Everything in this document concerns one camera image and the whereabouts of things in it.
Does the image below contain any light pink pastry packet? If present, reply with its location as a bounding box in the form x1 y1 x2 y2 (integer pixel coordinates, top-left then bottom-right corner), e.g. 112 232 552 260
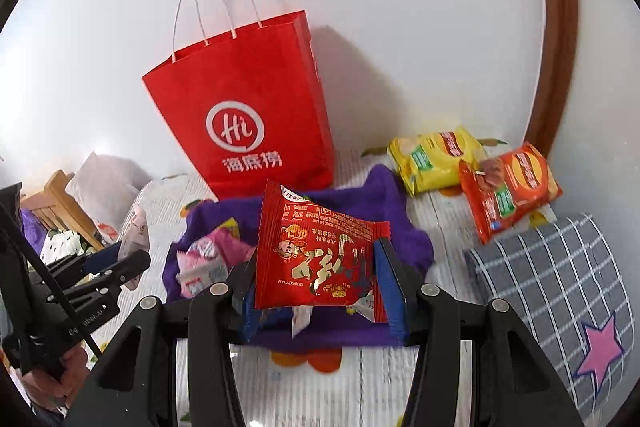
117 205 150 261

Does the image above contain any small pink square packet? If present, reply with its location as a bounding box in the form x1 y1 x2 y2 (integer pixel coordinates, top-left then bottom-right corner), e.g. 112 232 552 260
176 235 229 298

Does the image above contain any red square snack packet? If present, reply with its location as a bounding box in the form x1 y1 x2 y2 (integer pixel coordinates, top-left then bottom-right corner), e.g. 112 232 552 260
255 182 390 337

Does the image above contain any magenta yellow snack packet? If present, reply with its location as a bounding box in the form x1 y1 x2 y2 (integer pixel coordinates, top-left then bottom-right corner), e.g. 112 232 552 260
213 218 255 268

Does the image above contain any person's left hand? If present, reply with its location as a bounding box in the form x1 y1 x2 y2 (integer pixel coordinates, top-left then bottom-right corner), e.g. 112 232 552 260
19 341 91 413

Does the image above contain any wooden chair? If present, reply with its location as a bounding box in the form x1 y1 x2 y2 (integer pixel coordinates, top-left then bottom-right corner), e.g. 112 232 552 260
21 170 105 251

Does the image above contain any white plastic bag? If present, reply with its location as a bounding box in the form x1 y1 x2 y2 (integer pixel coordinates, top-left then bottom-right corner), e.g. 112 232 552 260
65 153 151 243

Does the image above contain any grey checked folded cloth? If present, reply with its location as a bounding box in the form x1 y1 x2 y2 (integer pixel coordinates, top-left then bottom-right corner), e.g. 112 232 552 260
464 213 636 419

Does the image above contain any orange red chips bag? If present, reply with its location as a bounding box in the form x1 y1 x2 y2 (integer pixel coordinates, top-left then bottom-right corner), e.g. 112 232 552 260
458 142 563 244

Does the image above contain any purple towel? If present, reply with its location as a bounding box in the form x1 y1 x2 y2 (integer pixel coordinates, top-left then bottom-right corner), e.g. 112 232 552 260
162 163 435 350

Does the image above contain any yellow chips bag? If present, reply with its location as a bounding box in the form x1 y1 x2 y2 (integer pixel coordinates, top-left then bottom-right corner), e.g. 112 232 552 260
387 126 486 197

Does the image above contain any red paper shopping bag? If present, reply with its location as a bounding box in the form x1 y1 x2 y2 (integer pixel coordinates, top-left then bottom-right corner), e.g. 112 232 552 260
143 11 334 199

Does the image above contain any brown wooden door frame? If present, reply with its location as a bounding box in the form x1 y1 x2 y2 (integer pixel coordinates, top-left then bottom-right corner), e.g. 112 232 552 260
525 0 579 155

